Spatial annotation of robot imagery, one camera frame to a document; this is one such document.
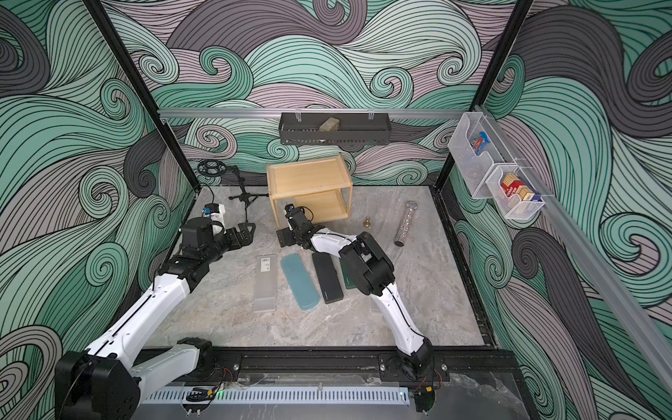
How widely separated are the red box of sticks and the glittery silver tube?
40 cm

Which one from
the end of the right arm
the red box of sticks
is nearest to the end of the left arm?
the end of the right arm

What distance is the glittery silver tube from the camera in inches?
39.3

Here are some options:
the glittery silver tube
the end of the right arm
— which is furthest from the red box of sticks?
the end of the right arm
